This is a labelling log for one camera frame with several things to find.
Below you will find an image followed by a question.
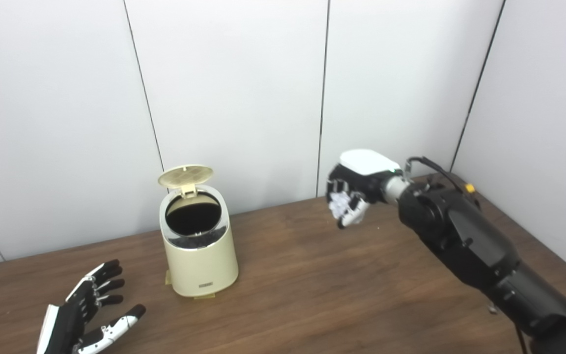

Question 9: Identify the cream-colored bin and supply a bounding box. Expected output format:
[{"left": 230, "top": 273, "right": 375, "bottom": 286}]
[{"left": 159, "top": 184, "right": 239, "bottom": 298}]

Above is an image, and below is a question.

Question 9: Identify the white paper ball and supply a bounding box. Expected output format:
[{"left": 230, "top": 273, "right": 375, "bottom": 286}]
[{"left": 330, "top": 192, "right": 353, "bottom": 220}]

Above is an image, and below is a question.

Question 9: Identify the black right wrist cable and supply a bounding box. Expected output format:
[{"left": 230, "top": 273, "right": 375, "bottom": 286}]
[{"left": 403, "top": 156, "right": 466, "bottom": 193}]

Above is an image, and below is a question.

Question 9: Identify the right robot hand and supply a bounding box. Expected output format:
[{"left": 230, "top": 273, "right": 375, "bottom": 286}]
[{"left": 326, "top": 149, "right": 404, "bottom": 230}]

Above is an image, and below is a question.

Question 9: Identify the cream round bin lid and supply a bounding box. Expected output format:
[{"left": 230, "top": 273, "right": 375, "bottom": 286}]
[{"left": 158, "top": 165, "right": 214, "bottom": 199}]

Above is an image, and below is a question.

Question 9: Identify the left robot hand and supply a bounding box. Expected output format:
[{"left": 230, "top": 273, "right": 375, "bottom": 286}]
[{"left": 36, "top": 260, "right": 146, "bottom": 354}]

